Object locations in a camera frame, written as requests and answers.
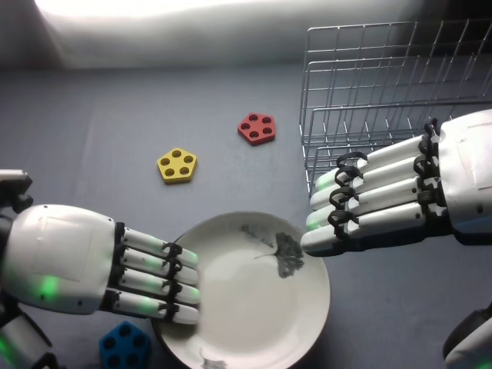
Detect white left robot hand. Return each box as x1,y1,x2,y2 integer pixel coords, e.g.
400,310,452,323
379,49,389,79
0,203,202,327

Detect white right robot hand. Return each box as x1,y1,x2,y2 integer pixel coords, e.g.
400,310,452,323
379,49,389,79
298,109,492,258

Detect white plate single leaf print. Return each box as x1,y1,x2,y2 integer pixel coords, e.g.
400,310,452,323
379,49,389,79
151,210,331,369

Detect blue pentagon block with holes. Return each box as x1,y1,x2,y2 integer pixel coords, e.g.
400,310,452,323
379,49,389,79
98,321,154,369

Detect grey table cloth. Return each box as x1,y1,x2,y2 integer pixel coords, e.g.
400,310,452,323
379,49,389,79
0,63,492,369

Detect yellow pentagon block with holes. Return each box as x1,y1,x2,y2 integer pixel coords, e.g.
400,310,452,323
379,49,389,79
156,147,199,185

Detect red pentagon block with holes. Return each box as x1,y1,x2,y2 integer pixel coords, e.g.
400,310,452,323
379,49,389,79
236,111,278,146

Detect metal wire dish rack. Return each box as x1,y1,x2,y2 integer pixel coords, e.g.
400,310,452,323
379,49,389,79
298,18,492,199

